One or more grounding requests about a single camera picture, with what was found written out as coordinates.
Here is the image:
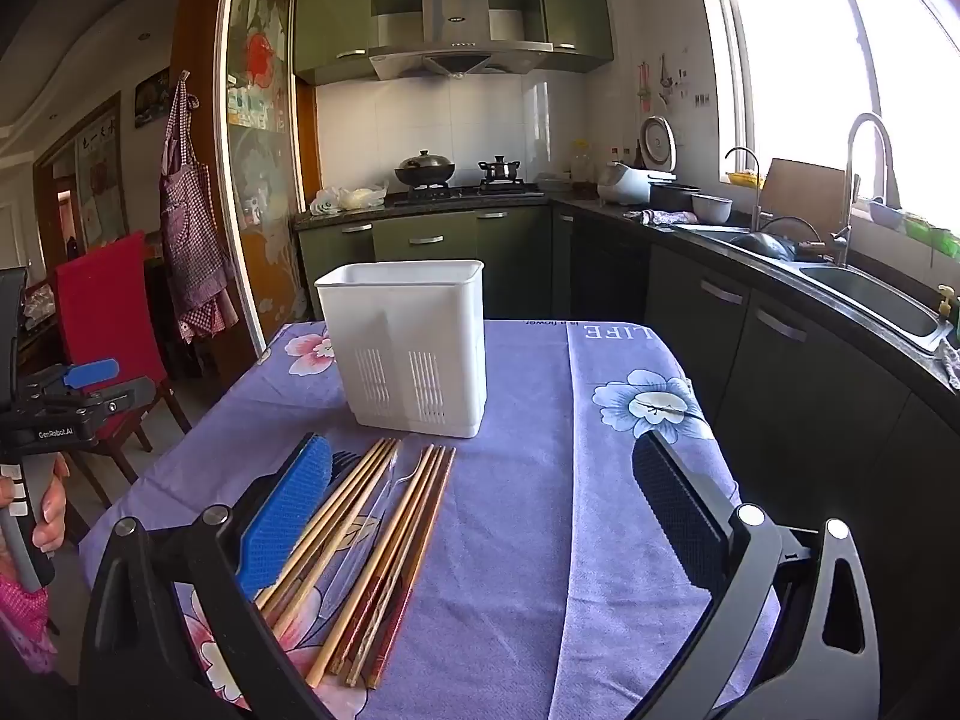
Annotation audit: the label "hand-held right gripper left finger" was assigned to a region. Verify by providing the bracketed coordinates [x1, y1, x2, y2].
[79, 433, 335, 720]

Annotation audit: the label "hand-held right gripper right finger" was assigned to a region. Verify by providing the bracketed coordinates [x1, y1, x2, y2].
[632, 431, 882, 720]

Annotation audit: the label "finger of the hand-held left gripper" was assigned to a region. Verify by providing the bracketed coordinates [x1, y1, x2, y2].
[22, 358, 119, 396]
[45, 379, 157, 422]

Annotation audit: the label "light bamboo chopstick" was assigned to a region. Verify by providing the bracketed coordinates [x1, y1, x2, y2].
[272, 439, 396, 637]
[257, 439, 377, 610]
[306, 441, 404, 688]
[265, 439, 387, 618]

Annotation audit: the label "black plastic fork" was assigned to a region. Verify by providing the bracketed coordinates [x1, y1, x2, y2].
[327, 451, 359, 496]

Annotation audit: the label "brown wooden chopstick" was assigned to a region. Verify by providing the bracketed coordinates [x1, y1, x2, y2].
[355, 447, 449, 686]
[328, 445, 434, 682]
[345, 447, 442, 685]
[367, 448, 458, 689]

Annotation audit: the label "clear plastic fork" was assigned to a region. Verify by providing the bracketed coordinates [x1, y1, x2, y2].
[322, 461, 425, 616]

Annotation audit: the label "white plastic utensil holder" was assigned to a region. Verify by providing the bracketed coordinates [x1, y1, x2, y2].
[314, 259, 487, 439]

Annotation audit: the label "person's left hand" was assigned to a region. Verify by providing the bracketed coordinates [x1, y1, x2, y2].
[31, 456, 71, 557]

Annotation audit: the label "red covered chair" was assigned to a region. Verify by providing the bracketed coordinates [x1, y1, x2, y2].
[55, 231, 192, 485]

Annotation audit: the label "purple floral tablecloth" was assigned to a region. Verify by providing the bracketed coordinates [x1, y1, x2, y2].
[79, 319, 781, 720]

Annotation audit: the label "checkered apron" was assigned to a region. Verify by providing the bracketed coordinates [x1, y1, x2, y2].
[158, 77, 242, 344]

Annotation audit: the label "dark base cabinets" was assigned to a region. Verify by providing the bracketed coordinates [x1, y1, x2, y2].
[551, 202, 960, 720]

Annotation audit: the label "floral glass sliding door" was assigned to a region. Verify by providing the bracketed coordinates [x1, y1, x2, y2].
[216, 0, 302, 361]

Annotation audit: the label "dark pan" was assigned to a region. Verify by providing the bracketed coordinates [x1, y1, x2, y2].
[730, 216, 827, 261]

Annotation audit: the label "steel double sink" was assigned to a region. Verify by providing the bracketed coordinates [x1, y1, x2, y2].
[694, 223, 944, 352]

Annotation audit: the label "grey dish cloth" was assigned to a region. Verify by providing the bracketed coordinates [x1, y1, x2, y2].
[625, 208, 700, 228]

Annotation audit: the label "white plastic bag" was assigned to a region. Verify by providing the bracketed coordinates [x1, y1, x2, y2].
[309, 182, 389, 215]

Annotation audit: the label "patterned rag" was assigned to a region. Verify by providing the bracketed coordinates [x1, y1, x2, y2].
[933, 337, 960, 392]

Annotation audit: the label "green base cabinets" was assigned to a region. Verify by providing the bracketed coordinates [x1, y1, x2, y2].
[295, 205, 557, 325]

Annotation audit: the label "black inner pot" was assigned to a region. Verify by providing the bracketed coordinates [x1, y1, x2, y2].
[648, 181, 703, 212]

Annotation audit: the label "small steel faucet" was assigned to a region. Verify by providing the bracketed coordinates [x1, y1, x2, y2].
[723, 146, 767, 232]

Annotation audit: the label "white rice cooker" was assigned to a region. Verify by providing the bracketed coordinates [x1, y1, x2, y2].
[597, 115, 680, 206]

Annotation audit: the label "wooden cutting board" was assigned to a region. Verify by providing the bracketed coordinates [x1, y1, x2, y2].
[757, 157, 846, 242]

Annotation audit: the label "gas stove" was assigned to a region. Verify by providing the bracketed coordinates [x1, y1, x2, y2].
[388, 183, 548, 206]

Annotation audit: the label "black wok with lid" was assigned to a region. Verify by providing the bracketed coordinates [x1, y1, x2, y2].
[394, 149, 457, 188]

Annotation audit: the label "green plastic container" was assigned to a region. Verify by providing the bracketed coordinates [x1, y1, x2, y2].
[903, 213, 960, 257]

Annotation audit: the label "tall steel faucet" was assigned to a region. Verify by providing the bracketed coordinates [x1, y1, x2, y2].
[828, 112, 902, 268]

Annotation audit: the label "kitchen window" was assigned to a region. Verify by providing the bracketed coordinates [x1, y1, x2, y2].
[690, 0, 960, 235]

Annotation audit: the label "steel range hood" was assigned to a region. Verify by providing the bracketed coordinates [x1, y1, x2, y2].
[367, 0, 554, 81]

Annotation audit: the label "wall poster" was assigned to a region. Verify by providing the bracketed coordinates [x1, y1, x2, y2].
[73, 115, 130, 250]

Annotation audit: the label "framed wall picture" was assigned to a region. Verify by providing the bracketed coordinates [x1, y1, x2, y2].
[134, 67, 173, 129]

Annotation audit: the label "green wall cabinets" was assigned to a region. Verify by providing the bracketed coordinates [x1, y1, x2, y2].
[292, 0, 617, 85]

